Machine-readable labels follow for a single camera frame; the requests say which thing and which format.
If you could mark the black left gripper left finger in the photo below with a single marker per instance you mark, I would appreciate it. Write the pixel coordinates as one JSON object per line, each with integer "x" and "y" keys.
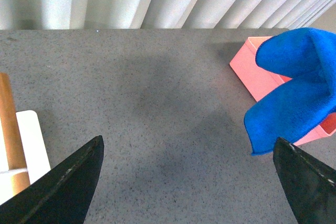
{"x": 64, "y": 194}

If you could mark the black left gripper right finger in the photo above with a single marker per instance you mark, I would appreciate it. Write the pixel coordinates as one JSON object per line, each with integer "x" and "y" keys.
{"x": 308, "y": 183}

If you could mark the blue microfiber cloth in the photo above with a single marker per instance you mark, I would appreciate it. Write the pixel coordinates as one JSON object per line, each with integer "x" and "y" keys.
{"x": 292, "y": 110}

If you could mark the white towel rack with wooden bars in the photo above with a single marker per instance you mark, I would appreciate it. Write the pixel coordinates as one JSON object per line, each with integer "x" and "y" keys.
{"x": 24, "y": 158}

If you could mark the pink plastic box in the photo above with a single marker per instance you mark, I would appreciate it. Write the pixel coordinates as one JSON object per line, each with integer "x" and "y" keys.
{"x": 260, "y": 82}

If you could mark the white pleated curtain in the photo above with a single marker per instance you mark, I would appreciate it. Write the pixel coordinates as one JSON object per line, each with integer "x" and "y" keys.
{"x": 136, "y": 14}

